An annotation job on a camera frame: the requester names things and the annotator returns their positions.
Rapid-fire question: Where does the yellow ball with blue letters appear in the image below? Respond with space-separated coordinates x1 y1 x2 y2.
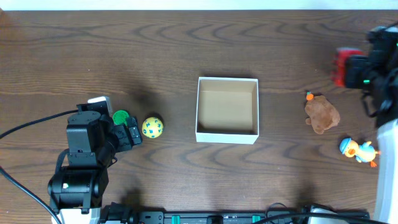
142 117 164 138

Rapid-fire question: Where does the black rail with green clips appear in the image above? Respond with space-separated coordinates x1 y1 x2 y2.
101 202 308 224

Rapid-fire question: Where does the green round toy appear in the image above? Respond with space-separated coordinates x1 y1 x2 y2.
113 110 129 126

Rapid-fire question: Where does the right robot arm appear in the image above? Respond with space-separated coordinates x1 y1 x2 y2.
344 23 397 223

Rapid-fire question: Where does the red toy fire truck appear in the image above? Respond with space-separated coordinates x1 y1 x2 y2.
331 47 363 87

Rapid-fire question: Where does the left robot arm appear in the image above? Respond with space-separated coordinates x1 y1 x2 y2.
48 111 142 223

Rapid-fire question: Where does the blue and yellow duck toy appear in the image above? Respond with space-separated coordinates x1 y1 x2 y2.
339 138 380 167

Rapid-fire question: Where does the white cardboard box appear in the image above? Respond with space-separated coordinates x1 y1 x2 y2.
195 77 259 144

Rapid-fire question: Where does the brown plush toy with carrot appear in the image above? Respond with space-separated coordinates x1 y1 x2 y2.
304 92 340 134

